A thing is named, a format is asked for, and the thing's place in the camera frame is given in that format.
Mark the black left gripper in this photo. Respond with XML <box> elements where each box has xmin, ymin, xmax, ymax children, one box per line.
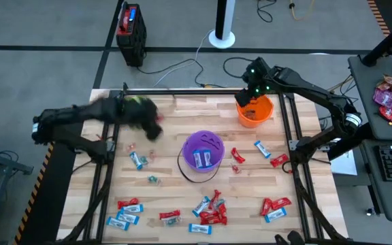
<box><xmin>119</xmin><ymin>96</ymin><xmax>165</xmax><ymax>142</ymax></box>

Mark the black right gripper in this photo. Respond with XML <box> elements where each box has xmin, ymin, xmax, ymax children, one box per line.
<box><xmin>235</xmin><ymin>56</ymin><xmax>276</xmax><ymax>109</ymax></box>

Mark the clear wrapper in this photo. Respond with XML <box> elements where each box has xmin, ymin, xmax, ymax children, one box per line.
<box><xmin>163</xmin><ymin>216</ymin><xmax>182</xmax><ymax>227</ymax></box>

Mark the orange halloween bucket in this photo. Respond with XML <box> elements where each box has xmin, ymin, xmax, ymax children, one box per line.
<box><xmin>235</xmin><ymin>94</ymin><xmax>275</xmax><ymax>129</ymax></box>

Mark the purple halloween bucket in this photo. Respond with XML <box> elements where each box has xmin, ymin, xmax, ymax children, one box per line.
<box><xmin>176</xmin><ymin>129</ymin><xmax>226</xmax><ymax>184</ymax></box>

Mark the purple candy bag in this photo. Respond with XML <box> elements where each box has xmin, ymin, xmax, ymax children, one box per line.
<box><xmin>372</xmin><ymin>87</ymin><xmax>392</xmax><ymax>110</ymax></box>

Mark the white pole stand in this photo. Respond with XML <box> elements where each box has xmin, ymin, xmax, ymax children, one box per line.
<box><xmin>208</xmin><ymin>0</ymin><xmax>237</xmax><ymax>50</ymax></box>

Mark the red black battery case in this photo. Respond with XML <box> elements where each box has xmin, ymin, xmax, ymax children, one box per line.
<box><xmin>115</xmin><ymin>1</ymin><xmax>148</xmax><ymax>68</ymax></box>

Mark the black desk leg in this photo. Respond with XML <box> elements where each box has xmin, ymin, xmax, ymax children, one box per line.
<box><xmin>327</xmin><ymin>122</ymin><xmax>376</xmax><ymax>161</ymax></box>

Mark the gray side desk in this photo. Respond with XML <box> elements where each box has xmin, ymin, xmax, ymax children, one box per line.
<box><xmin>347</xmin><ymin>54</ymin><xmax>392</xmax><ymax>223</ymax></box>

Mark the white paper sheet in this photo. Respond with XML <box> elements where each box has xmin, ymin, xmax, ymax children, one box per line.
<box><xmin>329</xmin><ymin>148</ymin><xmax>358</xmax><ymax>176</ymax></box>

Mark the black yellow striped floor mat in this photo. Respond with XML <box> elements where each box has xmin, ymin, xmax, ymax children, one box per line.
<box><xmin>12</xmin><ymin>142</ymin><xmax>85</xmax><ymax>245</ymax></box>
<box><xmin>367</xmin><ymin>0</ymin><xmax>391</xmax><ymax>37</ymax></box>

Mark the small black object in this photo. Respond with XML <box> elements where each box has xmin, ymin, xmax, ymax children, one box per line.
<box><xmin>273</xmin><ymin>230</ymin><xmax>306</xmax><ymax>245</ymax></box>

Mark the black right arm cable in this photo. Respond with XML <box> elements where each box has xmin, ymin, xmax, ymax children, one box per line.
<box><xmin>222</xmin><ymin>56</ymin><xmax>254</xmax><ymax>80</ymax></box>

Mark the white floor cable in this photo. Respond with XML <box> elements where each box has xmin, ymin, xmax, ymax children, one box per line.
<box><xmin>152</xmin><ymin>29</ymin><xmax>216</xmax><ymax>88</ymax></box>

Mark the black coiled floor cable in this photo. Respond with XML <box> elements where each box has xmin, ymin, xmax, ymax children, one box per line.
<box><xmin>256</xmin><ymin>0</ymin><xmax>279</xmax><ymax>24</ymax></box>

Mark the tan floor cable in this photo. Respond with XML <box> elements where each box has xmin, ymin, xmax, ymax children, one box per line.
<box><xmin>327</xmin><ymin>74</ymin><xmax>355</xmax><ymax>93</ymax></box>

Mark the yellow hanging cord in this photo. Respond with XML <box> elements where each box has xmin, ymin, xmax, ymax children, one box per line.
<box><xmin>288</xmin><ymin>0</ymin><xmax>316</xmax><ymax>22</ymax></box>

